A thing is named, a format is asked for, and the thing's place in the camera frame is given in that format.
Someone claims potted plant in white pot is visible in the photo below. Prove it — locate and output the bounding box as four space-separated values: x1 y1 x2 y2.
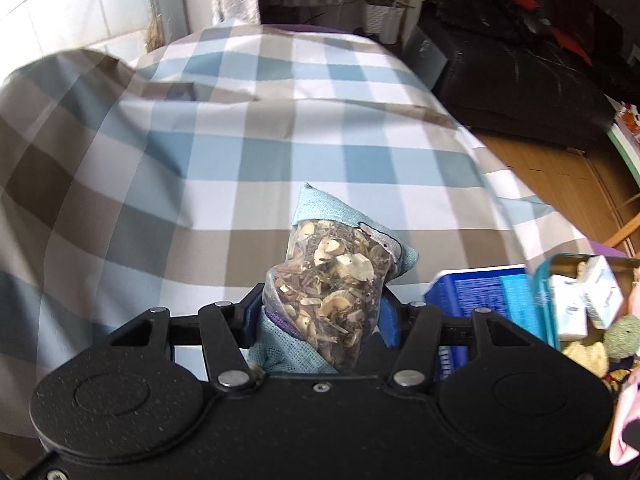
357 0 416 36

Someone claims colourful patterned cloth bundle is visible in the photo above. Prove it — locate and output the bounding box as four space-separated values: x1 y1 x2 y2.
602 366 633 393

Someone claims herb bag with teal cloth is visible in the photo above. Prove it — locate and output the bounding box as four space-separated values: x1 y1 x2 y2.
247 182 421 376

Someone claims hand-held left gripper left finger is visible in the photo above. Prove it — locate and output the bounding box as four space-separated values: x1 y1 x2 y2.
107 284 265 393

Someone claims black leather sofa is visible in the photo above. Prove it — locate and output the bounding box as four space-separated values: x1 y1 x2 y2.
415 0 640 151

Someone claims small white pack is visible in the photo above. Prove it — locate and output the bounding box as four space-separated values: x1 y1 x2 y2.
582 255 626 330

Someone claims green crochet scrubber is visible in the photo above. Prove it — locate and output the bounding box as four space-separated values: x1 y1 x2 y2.
602 316 640 360

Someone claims dried grass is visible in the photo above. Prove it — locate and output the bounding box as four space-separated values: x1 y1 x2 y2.
145 7 168 53

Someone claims green side table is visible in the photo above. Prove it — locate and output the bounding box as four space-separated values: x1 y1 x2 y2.
605 102 640 186

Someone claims yellow crocheted item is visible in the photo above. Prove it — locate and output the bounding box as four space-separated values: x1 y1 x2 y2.
562 342 608 376

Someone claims wooden chair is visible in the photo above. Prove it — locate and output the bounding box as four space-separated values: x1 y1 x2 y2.
597 195 640 256

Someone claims white printed tissue pack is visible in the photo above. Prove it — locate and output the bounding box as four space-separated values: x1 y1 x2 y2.
549 274 590 342

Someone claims pink drawstring pouch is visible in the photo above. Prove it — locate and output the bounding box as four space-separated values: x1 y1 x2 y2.
607 280 640 466

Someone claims grey board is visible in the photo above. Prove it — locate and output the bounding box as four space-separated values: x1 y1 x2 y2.
402 25 449 91

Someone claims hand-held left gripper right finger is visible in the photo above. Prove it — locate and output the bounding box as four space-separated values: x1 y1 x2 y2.
380 292 538 391

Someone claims teal metal tin tray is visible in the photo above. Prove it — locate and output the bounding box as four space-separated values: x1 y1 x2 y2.
532 252 640 356

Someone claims blue tissue pack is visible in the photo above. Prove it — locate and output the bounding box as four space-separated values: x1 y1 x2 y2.
424 264 561 383

